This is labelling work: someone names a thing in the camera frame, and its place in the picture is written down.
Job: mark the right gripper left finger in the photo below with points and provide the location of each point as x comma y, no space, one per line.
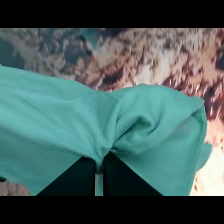
75,181

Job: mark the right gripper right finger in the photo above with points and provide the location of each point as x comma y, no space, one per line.
125,181

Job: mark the light green shirt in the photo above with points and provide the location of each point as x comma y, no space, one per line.
50,126

